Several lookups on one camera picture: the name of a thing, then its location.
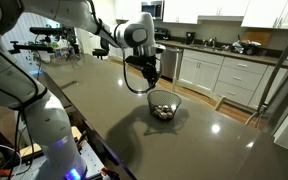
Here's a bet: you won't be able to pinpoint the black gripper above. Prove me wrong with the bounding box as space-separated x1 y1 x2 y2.
139 55 161 90

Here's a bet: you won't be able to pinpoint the stainless steel dishwasher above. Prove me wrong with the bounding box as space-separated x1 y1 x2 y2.
159 45 184 80

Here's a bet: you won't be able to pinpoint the pale wooden chair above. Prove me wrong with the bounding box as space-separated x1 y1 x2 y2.
171 48 227 112

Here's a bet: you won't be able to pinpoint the black coffee maker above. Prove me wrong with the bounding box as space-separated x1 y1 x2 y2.
185 31 197 46

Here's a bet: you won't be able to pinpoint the black office chair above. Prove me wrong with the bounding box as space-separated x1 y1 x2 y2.
91 37 111 61

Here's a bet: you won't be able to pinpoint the chrome sink faucet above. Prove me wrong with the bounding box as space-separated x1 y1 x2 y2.
207 36 219 49

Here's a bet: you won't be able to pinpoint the steel microwave oven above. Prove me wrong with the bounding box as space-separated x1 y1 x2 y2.
140 0 164 21

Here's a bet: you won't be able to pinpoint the white upper cabinets over sink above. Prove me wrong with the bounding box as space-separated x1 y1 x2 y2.
162 0 251 25

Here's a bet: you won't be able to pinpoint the white lower cabinets with drawers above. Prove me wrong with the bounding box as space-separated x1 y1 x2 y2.
178 48 280 110

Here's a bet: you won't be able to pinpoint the dark dish rack with dishes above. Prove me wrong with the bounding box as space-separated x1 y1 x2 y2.
231 39 263 57

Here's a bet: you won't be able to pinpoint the green potted plant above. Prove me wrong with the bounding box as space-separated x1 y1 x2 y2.
47 38 62 51

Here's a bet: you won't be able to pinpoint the wooden cutting board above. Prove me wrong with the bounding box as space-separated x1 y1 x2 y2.
243 30 273 48

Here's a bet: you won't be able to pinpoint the grey metal stand legs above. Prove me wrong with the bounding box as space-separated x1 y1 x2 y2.
245 18 288 127

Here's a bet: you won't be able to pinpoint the white window blinds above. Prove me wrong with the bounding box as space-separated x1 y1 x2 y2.
1 12 62 73

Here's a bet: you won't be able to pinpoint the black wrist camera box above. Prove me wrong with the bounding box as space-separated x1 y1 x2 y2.
124 54 146 68

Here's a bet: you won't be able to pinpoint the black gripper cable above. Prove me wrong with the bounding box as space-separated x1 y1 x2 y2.
121 49 162 95

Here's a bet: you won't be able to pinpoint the black camera tripod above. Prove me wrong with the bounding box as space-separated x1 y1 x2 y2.
65 33 82 63

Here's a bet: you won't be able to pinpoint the black bar camera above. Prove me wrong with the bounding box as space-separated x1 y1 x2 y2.
29 25 75 36

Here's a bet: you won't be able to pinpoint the white upper cabinets with handles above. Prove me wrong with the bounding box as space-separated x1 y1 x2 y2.
241 0 288 31

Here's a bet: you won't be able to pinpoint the black base cable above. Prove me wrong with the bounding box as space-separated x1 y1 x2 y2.
7 106 36 180

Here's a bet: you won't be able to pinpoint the thin white cable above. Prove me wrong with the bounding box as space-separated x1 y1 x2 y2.
0 142 25 180

